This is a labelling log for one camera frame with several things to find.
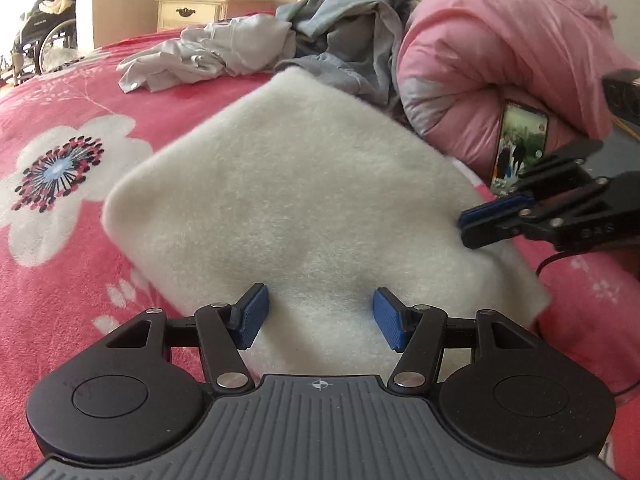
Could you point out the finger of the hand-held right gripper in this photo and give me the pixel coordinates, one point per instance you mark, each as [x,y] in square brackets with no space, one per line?
[492,217]
[560,165]

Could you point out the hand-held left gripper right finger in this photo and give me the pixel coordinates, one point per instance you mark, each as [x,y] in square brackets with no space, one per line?
[390,321]

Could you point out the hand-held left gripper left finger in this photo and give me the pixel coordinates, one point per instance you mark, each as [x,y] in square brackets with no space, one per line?
[252,317]

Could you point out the cream sweater with deer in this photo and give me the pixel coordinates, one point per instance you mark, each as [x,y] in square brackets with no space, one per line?
[300,200]

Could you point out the smartphone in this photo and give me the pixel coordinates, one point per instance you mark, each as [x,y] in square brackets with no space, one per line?
[520,145]

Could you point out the pink quilt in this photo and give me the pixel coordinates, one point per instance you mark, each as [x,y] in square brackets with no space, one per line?
[500,45]

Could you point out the pink floral blanket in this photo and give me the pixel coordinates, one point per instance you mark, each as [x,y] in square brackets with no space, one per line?
[75,285]

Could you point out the grey hoodie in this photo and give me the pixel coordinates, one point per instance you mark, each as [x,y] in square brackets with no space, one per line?
[350,45]

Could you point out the light grey crumpled shirt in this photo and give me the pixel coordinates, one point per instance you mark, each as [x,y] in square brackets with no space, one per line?
[220,52]

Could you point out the cream nightstand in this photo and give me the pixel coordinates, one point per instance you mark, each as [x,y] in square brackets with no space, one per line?
[200,12]

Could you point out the wheelchair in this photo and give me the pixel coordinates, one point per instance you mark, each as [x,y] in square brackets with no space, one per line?
[45,15]

